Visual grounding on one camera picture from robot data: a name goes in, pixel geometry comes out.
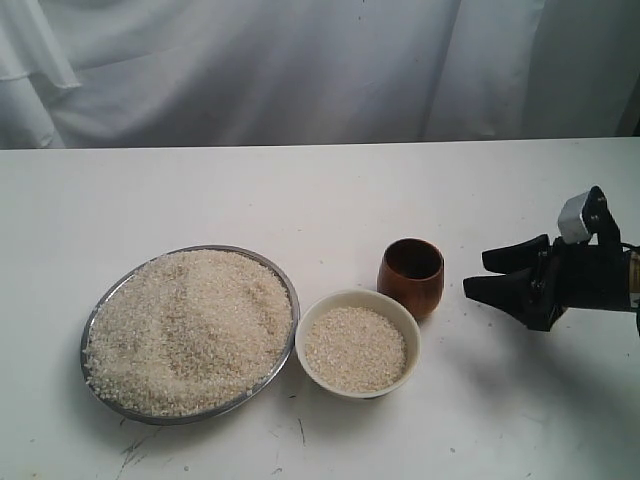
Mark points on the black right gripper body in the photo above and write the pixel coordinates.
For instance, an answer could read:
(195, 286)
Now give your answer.
(593, 275)

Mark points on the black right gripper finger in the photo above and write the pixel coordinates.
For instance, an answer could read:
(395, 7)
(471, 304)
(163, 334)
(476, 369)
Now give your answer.
(517, 294)
(510, 259)

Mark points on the brown wooden cup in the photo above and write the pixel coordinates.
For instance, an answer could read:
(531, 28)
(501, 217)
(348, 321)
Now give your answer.
(412, 273)

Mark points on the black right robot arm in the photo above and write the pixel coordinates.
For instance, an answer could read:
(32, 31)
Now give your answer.
(634, 280)

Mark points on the white ceramic bowl with rice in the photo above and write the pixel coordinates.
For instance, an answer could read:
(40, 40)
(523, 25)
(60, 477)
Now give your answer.
(358, 344)

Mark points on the metal plate of rice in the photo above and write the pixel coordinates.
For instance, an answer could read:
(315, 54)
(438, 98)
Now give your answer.
(189, 335)

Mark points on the white backdrop curtain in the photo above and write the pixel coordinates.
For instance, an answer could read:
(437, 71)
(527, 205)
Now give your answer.
(116, 74)

